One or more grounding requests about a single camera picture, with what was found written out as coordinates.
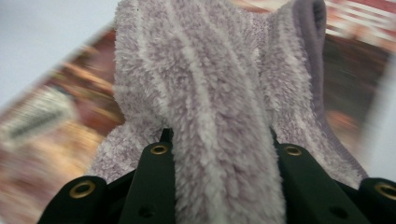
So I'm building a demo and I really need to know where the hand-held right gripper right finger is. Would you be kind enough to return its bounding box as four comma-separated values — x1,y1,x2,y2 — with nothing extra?
270,129,372,224

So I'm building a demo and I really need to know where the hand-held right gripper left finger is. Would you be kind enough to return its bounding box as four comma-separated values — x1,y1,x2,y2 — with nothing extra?
118,127,177,224

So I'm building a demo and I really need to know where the striped fluffy purple cloth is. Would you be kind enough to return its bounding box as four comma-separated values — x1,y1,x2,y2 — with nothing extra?
87,0,369,224

